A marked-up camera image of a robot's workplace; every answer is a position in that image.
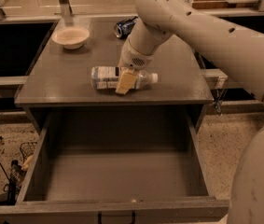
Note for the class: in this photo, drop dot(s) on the blue soda can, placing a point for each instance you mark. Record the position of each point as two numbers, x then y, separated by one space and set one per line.
123 28

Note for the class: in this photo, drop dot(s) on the clear plastic water bottle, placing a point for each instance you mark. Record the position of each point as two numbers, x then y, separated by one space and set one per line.
107 77

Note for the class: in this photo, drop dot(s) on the black wire basket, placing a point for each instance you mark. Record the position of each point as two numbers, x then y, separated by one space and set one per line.
27 149

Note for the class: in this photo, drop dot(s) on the grey cabinet counter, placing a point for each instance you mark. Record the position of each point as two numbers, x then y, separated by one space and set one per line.
61 77

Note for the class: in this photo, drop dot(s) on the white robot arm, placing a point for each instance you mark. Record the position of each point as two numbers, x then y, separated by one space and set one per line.
237 51

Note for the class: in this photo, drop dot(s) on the white paper bowl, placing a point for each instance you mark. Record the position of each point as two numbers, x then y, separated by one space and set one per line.
73 37

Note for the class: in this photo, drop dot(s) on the black drawer handle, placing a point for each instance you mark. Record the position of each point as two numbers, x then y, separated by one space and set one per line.
104 218

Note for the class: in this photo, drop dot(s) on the open grey top drawer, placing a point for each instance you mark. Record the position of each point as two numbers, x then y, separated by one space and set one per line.
82 167

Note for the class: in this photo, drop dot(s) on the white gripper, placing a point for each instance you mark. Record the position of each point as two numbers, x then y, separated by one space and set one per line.
133 58

